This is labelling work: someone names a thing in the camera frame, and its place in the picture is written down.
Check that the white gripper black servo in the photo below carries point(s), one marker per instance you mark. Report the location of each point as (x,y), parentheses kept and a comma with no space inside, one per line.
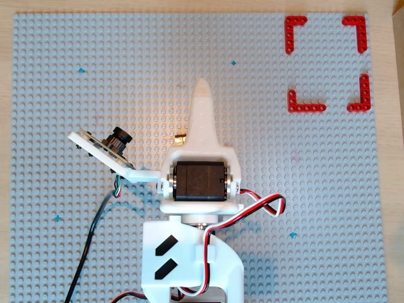
(200,180)

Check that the brown lego beam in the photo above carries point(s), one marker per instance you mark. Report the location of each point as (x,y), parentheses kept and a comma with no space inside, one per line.
(180,139)

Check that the red L-shaped lego beam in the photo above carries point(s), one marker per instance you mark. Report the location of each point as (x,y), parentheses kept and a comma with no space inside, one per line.
(362,34)
(364,94)
(289,34)
(306,108)

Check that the grey lego baseplate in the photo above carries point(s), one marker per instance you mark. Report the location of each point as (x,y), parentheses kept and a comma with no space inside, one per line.
(94,110)

